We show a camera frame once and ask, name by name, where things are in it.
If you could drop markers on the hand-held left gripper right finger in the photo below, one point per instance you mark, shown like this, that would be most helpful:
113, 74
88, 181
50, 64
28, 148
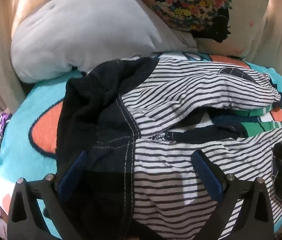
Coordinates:
206, 172

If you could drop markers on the navy striped pants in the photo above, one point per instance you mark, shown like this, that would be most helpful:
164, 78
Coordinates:
181, 90

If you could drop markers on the turquoise printed blanket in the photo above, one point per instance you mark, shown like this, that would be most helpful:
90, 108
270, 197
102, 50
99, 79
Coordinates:
31, 110

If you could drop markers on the grey pillow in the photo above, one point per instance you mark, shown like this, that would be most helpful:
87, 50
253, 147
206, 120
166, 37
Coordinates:
81, 30

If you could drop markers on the black cloth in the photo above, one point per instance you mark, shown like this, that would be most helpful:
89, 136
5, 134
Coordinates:
86, 97

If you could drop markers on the floral printed pillow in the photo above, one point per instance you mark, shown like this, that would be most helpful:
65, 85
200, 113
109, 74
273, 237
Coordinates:
206, 10

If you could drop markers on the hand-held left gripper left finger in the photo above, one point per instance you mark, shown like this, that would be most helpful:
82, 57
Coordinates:
73, 171

